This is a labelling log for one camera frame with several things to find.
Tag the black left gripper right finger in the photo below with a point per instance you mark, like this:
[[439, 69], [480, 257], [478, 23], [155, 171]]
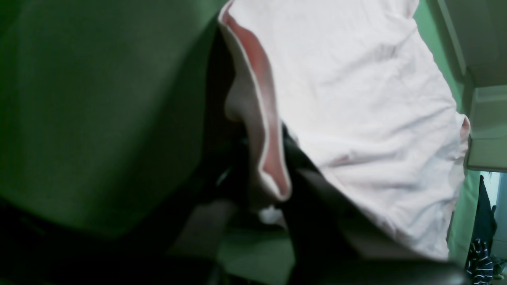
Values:
[[332, 238]]

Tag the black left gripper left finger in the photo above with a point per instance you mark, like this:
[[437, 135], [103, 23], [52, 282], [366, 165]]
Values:
[[192, 221]]

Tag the pink t-shirt black print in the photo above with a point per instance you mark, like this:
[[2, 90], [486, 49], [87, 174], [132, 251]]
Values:
[[359, 91]]

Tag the striped dark cloth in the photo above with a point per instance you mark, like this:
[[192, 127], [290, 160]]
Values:
[[479, 266]]

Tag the white bin corner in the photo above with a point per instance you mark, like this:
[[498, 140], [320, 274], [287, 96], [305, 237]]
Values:
[[488, 116]]

